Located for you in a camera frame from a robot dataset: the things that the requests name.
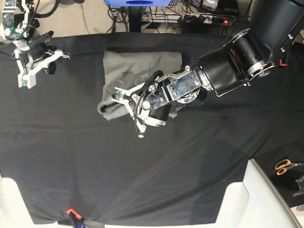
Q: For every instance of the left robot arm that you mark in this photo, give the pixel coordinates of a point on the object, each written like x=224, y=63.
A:
x=249, y=55

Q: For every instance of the red black clamp right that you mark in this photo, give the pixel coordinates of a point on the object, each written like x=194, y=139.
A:
x=282, y=63

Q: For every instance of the black table stand post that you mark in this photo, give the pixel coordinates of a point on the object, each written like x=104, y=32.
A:
x=135, y=18

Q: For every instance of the white furniture left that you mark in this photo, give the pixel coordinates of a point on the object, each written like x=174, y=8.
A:
x=13, y=211

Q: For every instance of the white furniture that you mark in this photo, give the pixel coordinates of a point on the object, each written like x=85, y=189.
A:
x=254, y=203
x=13, y=211

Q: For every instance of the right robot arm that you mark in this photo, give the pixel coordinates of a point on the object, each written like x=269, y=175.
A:
x=20, y=22

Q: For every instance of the grey T-shirt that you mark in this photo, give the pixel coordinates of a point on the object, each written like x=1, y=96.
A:
x=126, y=70

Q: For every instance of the red blue clamp bottom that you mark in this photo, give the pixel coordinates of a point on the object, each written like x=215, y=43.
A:
x=76, y=219

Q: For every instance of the blue box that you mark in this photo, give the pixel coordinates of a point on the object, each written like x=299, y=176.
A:
x=138, y=3

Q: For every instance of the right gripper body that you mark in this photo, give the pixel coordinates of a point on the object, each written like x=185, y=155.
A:
x=31, y=60

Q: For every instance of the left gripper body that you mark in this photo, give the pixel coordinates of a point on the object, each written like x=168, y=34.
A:
x=148, y=104

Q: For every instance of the black table cloth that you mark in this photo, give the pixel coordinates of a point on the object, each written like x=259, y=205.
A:
x=63, y=154

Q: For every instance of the orange handled scissors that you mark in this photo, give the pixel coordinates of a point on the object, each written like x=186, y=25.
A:
x=284, y=165

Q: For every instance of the black power strip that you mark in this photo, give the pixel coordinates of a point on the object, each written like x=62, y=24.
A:
x=225, y=20

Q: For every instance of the black device right edge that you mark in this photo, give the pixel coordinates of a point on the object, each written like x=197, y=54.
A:
x=300, y=184

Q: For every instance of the white furniture right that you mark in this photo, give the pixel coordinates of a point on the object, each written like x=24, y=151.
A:
x=254, y=203

